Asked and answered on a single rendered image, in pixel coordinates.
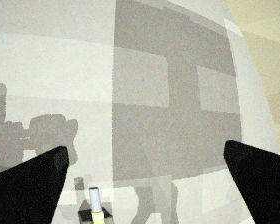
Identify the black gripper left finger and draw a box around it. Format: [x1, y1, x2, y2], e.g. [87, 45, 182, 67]
[0, 145, 69, 224]

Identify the white cylinder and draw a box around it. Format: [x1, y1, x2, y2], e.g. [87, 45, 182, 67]
[88, 186, 104, 224]

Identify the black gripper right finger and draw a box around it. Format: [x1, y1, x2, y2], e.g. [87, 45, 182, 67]
[224, 140, 280, 224]

